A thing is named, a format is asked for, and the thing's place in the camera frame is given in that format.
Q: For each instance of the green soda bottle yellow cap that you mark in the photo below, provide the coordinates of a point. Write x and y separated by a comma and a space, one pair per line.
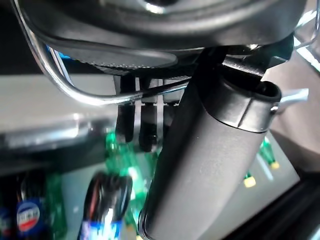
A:
53, 200
250, 180
136, 185
113, 150
270, 153

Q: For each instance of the clear price rail strip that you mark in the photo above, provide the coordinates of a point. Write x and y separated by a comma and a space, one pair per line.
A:
37, 136

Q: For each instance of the dark high shelf board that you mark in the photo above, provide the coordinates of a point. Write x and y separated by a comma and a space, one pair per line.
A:
287, 215

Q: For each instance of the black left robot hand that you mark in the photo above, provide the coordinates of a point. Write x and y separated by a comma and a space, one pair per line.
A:
212, 150

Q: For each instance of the blue plastic shopping basket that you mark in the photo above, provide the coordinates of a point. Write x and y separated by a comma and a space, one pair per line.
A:
61, 56

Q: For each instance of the Pepsi cola bottle blue label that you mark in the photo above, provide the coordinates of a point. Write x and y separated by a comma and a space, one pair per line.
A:
27, 215
107, 200

